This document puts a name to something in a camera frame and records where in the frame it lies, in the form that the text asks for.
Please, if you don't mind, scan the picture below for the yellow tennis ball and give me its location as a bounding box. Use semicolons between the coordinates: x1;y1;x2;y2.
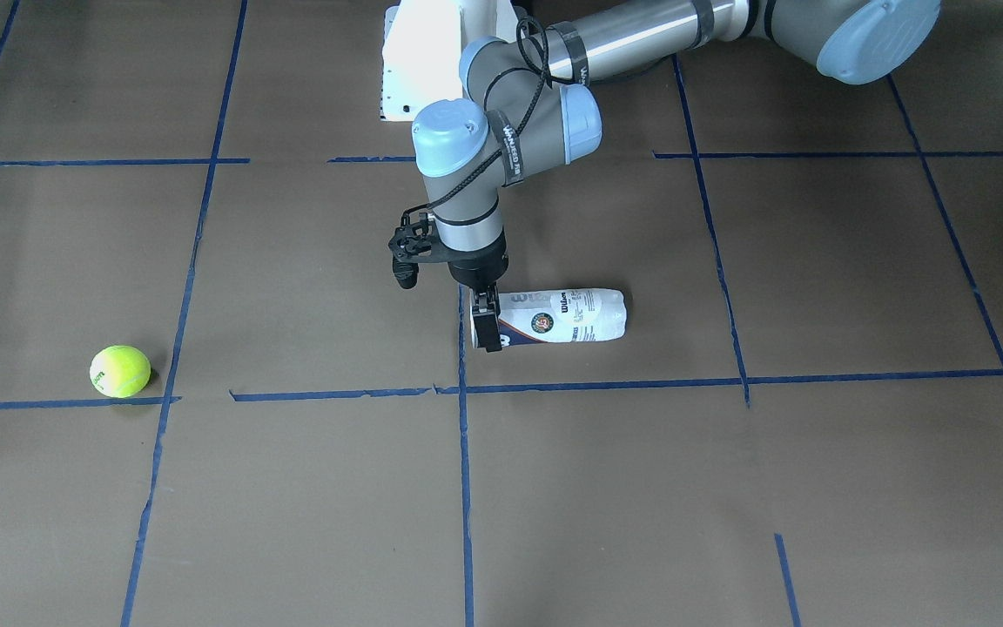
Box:
89;345;152;398

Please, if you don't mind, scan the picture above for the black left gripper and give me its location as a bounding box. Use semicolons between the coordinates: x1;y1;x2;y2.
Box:
448;239;509;353

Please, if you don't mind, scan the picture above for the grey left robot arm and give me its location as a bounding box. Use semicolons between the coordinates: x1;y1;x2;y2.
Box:
387;1;942;352

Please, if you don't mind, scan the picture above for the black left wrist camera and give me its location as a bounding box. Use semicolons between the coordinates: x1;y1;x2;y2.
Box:
387;212;451;290

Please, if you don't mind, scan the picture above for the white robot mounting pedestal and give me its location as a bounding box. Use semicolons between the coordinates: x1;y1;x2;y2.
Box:
380;1;478;122

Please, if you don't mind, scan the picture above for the white tennis ball can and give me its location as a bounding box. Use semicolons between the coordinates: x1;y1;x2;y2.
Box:
498;288;628;348

